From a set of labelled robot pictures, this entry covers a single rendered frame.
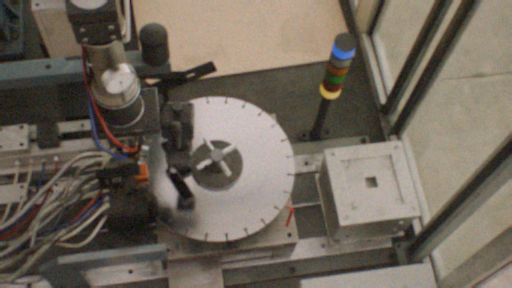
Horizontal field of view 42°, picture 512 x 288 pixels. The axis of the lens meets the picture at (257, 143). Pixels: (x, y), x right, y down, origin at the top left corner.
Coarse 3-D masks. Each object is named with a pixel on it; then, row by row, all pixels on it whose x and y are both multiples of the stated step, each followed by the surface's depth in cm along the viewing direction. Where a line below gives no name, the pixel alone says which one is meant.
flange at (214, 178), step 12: (204, 144) 140; (216, 144) 140; (228, 144) 141; (204, 156) 139; (228, 156) 139; (240, 156) 140; (192, 168) 138; (204, 168) 138; (216, 168) 136; (228, 168) 138; (240, 168) 138; (204, 180) 137; (216, 180) 137; (228, 180) 137
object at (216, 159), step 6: (204, 138) 136; (210, 144) 136; (234, 144) 136; (210, 150) 136; (216, 150) 135; (222, 150) 136; (228, 150) 136; (210, 156) 134; (216, 156) 134; (222, 156) 134; (204, 162) 134; (210, 162) 135; (216, 162) 134; (222, 162) 134; (198, 168) 134; (222, 168) 134; (228, 174) 133
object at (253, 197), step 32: (224, 128) 143; (256, 128) 144; (160, 160) 139; (256, 160) 140; (288, 160) 141; (160, 192) 136; (192, 192) 136; (224, 192) 137; (256, 192) 137; (192, 224) 133; (224, 224) 134; (256, 224) 134
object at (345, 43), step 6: (336, 36) 130; (342, 36) 130; (348, 36) 130; (354, 36) 130; (336, 42) 129; (342, 42) 130; (348, 42) 130; (354, 42) 130; (336, 48) 130; (342, 48) 129; (348, 48) 129; (354, 48) 129; (336, 54) 131; (342, 54) 130; (348, 54) 130
